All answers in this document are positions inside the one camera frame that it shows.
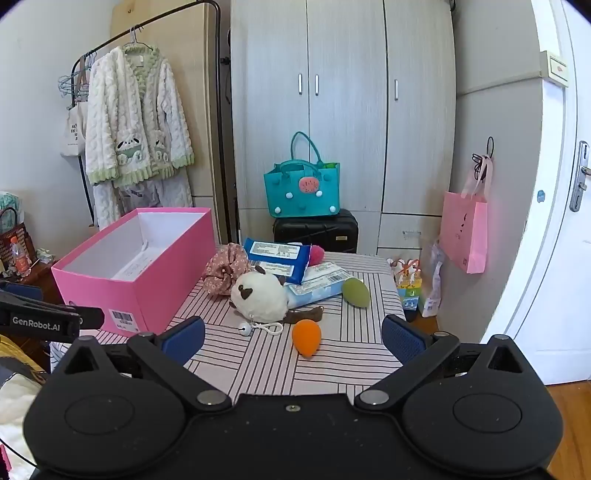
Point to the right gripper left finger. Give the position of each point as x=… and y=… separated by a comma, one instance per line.
x=163, y=356

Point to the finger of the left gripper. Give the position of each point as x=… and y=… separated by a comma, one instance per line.
x=91, y=317

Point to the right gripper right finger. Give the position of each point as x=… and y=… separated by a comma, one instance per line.
x=423, y=356

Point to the green makeup sponge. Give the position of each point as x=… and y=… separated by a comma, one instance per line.
x=356, y=293

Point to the pink floral fabric scrunchie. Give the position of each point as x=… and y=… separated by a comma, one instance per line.
x=223, y=270

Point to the white panda plush toy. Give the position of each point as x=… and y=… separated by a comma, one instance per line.
x=259, y=297

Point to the orange makeup sponge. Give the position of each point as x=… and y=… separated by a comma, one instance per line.
x=307, y=337

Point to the white tissue pack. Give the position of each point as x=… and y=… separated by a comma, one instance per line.
x=320, y=282

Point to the pink strawberry sponge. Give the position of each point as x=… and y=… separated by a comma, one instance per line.
x=317, y=255

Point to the blue wet wipes pack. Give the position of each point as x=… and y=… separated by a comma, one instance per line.
x=287, y=260

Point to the wooden nightstand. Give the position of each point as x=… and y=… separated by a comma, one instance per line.
x=39, y=284

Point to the plastic water bottle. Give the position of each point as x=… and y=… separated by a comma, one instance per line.
x=21, y=260

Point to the pink cardboard box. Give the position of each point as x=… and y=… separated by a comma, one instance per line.
x=181, y=242

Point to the red woven basket bag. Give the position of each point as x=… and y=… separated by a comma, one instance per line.
x=20, y=231

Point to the drink bottle pack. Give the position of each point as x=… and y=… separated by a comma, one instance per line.
x=408, y=278

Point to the pink paper shopping bag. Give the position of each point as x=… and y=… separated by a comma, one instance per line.
x=464, y=227

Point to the white door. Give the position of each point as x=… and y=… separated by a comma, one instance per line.
x=545, y=305

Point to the black suitcase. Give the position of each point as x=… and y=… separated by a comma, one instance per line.
x=338, y=233

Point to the white canvas tote bag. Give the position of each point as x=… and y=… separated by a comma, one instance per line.
x=73, y=138

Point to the white knit cardigan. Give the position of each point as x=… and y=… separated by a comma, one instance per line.
x=137, y=143

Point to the teal felt tote bag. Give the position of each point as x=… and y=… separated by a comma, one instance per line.
x=299, y=188

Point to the grey wardrobe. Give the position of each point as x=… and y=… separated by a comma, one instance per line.
x=370, y=85

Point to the black clothes rack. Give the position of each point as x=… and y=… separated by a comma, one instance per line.
x=190, y=35

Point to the metal door handle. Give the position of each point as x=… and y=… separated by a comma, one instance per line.
x=582, y=173

